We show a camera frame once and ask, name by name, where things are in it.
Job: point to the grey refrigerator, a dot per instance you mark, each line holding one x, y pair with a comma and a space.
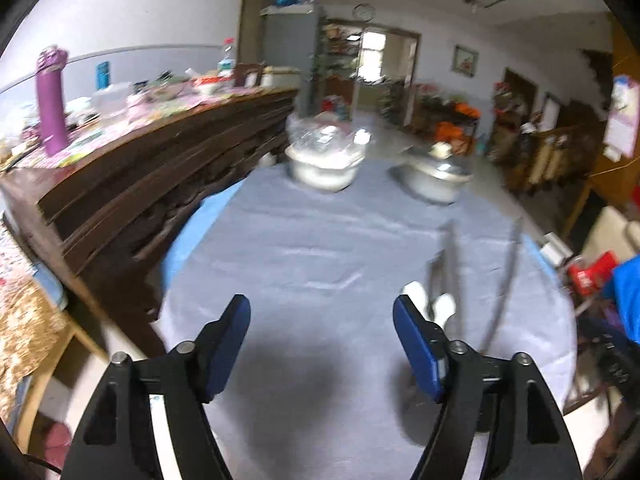
287, 45

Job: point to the covered patterned bowl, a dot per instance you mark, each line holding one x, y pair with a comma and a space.
167, 91

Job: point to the floral table runner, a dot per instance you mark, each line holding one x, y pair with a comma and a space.
150, 110

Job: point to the purple thermos bottle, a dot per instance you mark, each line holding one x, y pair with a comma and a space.
51, 110

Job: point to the red plastic chair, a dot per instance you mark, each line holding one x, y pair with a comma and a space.
592, 275

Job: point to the orange box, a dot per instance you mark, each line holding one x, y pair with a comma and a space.
462, 110

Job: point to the blue cloth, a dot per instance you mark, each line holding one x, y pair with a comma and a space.
625, 295

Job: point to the white step stool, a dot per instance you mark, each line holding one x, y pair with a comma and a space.
556, 249

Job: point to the metal pot lid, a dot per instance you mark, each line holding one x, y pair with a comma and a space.
440, 167

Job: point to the floral patterned cloth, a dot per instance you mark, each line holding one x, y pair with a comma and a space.
25, 320

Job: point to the metal tongs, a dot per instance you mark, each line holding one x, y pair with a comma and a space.
505, 285

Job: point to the metal pot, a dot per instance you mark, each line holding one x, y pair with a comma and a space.
430, 190

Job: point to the clear plastic container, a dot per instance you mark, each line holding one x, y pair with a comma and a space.
112, 100

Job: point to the display shelf with bottles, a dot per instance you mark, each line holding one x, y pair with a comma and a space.
340, 60

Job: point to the red patterned bowl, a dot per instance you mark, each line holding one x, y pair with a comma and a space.
206, 86

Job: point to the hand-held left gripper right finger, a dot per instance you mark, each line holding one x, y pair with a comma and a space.
415, 345

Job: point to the round wall clock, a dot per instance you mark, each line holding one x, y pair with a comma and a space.
363, 10

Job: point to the clear plastic bag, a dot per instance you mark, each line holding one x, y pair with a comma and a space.
325, 135

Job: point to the dark wooden sideboard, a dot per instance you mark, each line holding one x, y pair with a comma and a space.
150, 175

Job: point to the blue table cover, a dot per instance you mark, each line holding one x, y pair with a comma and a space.
200, 225

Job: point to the wall calendar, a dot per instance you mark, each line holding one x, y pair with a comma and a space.
622, 115

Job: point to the orange wooden pillar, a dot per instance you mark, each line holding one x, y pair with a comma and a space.
617, 60

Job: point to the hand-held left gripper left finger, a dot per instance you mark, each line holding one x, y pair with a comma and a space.
234, 330

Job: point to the grey tablecloth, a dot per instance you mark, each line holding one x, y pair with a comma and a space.
310, 240

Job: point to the white bowl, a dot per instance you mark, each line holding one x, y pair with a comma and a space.
322, 172

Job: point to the dark wooden chair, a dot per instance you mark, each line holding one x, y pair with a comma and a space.
248, 75

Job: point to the framed wall picture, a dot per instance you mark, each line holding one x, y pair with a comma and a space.
465, 60

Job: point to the red-capped plastic bottle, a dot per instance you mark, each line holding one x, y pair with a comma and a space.
227, 60

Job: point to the teal thermos bottle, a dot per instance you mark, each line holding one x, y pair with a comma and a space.
102, 74

